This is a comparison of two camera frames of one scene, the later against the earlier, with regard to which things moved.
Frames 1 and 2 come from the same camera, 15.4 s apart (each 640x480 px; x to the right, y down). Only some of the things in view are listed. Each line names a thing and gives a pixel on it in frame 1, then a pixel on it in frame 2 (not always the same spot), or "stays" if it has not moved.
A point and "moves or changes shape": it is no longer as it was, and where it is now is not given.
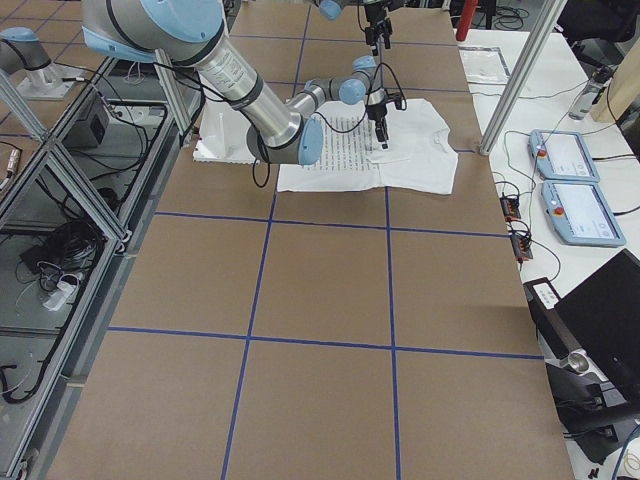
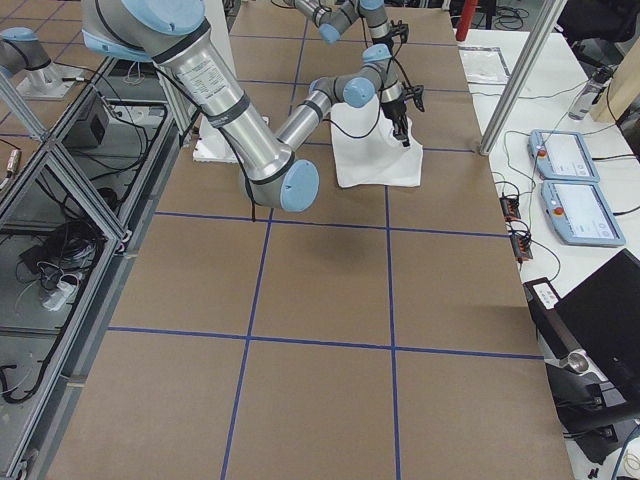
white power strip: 58,297 stays
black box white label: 553,335 stays
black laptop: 603,314 stays
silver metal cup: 578,361 stays
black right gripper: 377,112 to 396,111
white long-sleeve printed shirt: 421,158 moves or changes shape
